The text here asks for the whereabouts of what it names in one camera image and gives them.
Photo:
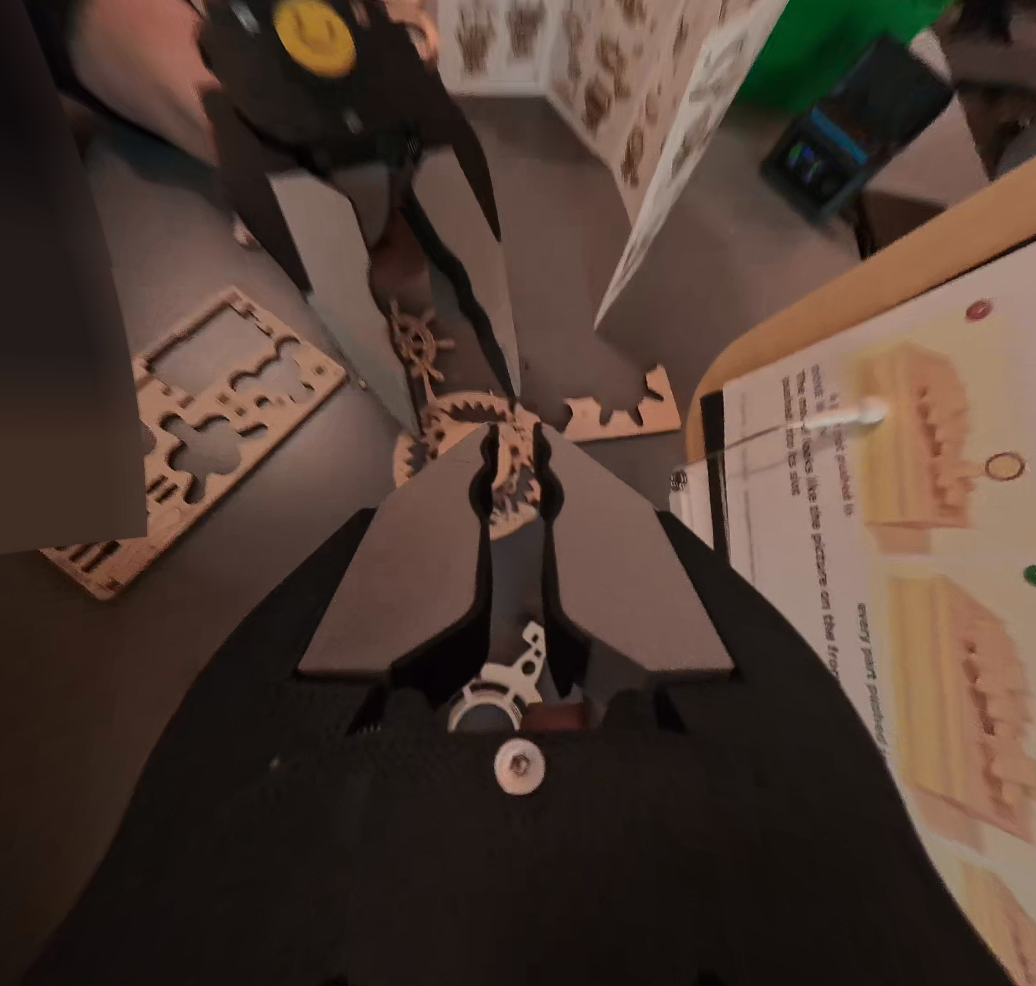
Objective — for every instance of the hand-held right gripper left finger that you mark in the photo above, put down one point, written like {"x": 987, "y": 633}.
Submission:
{"x": 388, "y": 581}

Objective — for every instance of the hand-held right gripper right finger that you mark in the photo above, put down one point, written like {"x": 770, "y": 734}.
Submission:
{"x": 639, "y": 589}

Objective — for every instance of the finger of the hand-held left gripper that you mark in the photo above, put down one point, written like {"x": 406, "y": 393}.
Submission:
{"x": 332, "y": 258}
{"x": 473, "y": 258}

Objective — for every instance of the wooden ship wheel part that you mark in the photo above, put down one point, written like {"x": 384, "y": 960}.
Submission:
{"x": 418, "y": 347}

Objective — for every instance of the wooden gear assembly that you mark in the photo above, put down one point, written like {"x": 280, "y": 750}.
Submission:
{"x": 453, "y": 411}

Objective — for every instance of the person's left hand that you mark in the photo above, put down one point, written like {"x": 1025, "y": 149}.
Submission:
{"x": 137, "y": 72}

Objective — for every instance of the wooden sheet with cloud cut-outs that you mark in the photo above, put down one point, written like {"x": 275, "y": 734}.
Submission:
{"x": 316, "y": 375}

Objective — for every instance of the jagged wooden sheet strip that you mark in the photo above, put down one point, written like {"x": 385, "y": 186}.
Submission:
{"x": 655, "y": 416}

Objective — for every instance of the white printed instruction sheet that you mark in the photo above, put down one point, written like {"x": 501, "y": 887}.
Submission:
{"x": 809, "y": 517}

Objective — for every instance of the folded paper instruction booklet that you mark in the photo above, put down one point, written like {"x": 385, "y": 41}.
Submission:
{"x": 583, "y": 31}

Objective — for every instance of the small black screen device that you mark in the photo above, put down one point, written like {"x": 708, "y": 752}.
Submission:
{"x": 817, "y": 161}

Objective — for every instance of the green plastic bin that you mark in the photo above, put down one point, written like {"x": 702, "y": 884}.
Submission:
{"x": 850, "y": 15}

